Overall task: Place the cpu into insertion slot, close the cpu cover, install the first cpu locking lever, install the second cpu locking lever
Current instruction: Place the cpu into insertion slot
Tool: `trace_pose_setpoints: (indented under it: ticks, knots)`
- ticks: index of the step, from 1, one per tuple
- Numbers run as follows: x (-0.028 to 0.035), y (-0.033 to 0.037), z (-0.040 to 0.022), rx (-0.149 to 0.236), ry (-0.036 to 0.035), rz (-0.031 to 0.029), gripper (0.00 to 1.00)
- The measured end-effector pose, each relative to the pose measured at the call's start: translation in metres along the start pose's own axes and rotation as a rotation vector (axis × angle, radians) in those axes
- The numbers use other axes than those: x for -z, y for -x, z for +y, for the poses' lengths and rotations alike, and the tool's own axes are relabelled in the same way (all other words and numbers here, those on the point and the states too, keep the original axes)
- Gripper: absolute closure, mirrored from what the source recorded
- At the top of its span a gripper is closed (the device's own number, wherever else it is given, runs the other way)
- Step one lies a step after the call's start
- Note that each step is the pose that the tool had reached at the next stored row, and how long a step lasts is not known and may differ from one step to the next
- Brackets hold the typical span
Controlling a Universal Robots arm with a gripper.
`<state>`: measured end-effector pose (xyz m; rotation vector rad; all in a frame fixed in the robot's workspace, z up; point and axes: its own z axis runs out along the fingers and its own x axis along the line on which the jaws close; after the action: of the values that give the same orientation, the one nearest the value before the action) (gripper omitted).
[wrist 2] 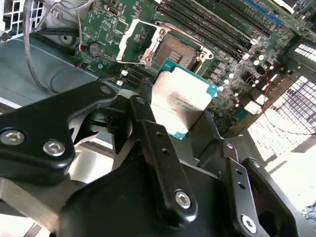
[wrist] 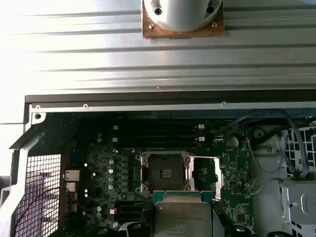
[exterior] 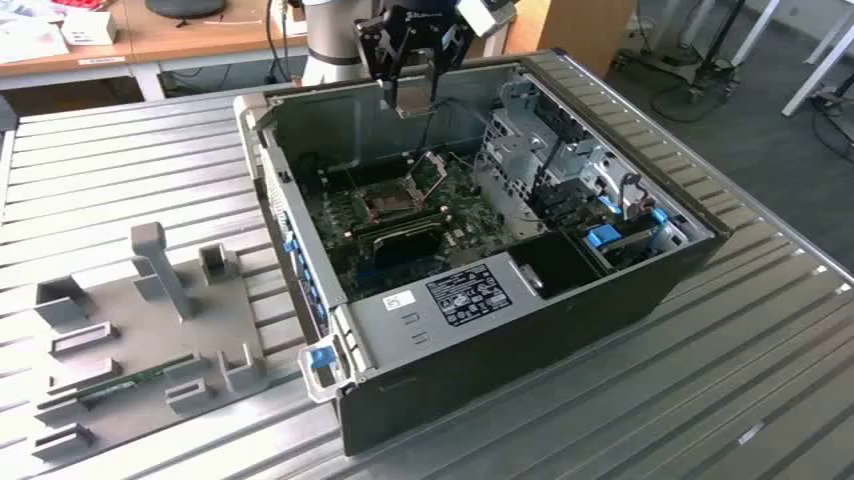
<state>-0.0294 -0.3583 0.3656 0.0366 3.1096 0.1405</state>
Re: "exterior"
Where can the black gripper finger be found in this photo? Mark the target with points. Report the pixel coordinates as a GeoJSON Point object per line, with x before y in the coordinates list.
{"type": "Point", "coordinates": [381, 50]}
{"type": "Point", "coordinates": [457, 47]}

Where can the CPU with silver top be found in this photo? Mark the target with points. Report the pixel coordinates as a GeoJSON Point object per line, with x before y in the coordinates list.
{"type": "Point", "coordinates": [416, 105]}

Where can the CPU socket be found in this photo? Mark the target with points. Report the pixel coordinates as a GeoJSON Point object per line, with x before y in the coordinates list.
{"type": "Point", "coordinates": [388, 202]}

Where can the black RAM slot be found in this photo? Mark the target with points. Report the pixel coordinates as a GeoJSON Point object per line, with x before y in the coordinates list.
{"type": "Point", "coordinates": [401, 221]}
{"type": "Point", "coordinates": [401, 230]}

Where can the blue expansion slot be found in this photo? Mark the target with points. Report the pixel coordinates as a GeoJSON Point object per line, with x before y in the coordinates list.
{"type": "Point", "coordinates": [374, 274]}

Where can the wooden cabinet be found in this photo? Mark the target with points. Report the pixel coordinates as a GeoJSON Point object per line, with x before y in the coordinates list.
{"type": "Point", "coordinates": [581, 30]}

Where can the silver drive cage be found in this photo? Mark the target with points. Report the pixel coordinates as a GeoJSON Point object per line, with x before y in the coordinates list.
{"type": "Point", "coordinates": [515, 150]}

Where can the wooden desk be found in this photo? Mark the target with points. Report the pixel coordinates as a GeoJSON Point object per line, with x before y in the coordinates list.
{"type": "Point", "coordinates": [201, 35]}

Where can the black round pad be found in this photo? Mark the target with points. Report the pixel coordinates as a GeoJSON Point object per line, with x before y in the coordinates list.
{"type": "Point", "coordinates": [184, 7]}

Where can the green motherboard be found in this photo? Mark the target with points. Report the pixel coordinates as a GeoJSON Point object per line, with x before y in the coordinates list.
{"type": "Point", "coordinates": [468, 220]}

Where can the black wheeled stand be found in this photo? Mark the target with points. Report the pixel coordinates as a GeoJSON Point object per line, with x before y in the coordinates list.
{"type": "Point", "coordinates": [717, 50]}

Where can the black expansion card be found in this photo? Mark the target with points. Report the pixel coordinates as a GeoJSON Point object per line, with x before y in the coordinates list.
{"type": "Point", "coordinates": [408, 247]}

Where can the blue disk carrier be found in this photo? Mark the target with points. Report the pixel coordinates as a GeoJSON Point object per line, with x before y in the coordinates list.
{"type": "Point", "coordinates": [604, 235]}

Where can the white cardboard box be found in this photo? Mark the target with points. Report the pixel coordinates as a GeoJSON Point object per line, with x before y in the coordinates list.
{"type": "Point", "coordinates": [88, 27]}

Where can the blue plastic clip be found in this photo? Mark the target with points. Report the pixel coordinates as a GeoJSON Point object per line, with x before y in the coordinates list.
{"type": "Point", "coordinates": [659, 216]}

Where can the white paper stack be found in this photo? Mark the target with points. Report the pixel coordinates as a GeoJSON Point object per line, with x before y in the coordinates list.
{"type": "Point", "coordinates": [28, 40]}

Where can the silver power supply unit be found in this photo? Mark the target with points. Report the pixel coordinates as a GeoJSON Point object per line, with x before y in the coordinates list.
{"type": "Point", "coordinates": [401, 335]}

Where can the blue case latch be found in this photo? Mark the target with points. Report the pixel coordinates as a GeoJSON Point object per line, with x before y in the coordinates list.
{"type": "Point", "coordinates": [321, 356]}

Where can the open black PC case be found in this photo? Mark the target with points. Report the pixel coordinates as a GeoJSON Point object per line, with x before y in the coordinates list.
{"type": "Point", "coordinates": [508, 360]}

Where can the grey parts rack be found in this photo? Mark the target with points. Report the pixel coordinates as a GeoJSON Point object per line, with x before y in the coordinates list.
{"type": "Point", "coordinates": [134, 340]}

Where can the green RAM stick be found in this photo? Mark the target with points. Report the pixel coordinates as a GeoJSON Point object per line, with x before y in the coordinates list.
{"type": "Point", "coordinates": [121, 384]}

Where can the white tape strip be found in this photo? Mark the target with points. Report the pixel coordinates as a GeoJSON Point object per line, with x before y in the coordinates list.
{"type": "Point", "coordinates": [751, 434]}

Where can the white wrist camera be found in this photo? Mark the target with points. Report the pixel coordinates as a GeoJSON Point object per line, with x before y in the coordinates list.
{"type": "Point", "coordinates": [477, 15]}

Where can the white table frame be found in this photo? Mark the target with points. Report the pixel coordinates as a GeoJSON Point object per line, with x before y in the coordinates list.
{"type": "Point", "coordinates": [821, 80]}

